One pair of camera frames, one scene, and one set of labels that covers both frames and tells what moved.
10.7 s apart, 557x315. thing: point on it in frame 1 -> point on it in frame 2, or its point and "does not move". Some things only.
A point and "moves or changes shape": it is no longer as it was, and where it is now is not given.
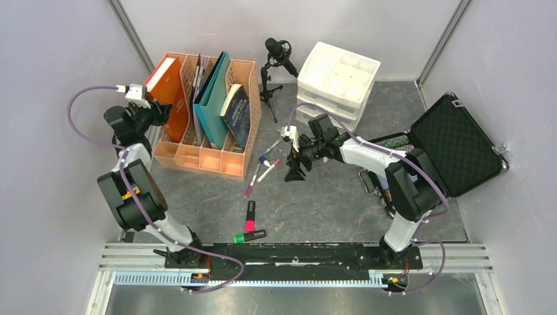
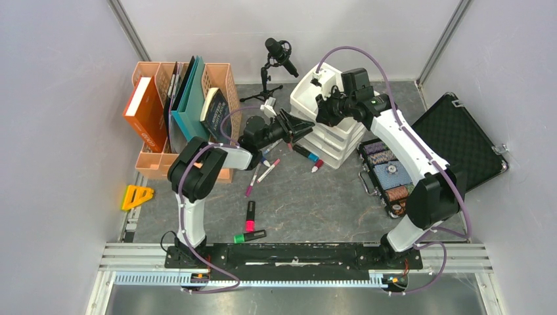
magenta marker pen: [249, 188] does not move
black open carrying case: [460, 155] does not move
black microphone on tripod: [279, 54] does not move
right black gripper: [294, 172] -> [324, 115]
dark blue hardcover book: [236, 114] -> [215, 106]
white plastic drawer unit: [339, 81] moves or changes shape
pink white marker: [268, 170] does not move
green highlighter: [241, 238] does not move
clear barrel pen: [272, 146] does not move
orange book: [167, 86] moves or changes shape
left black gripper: [159, 112] -> [293, 127]
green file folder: [211, 103] -> [190, 113]
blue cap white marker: [263, 159] does not move
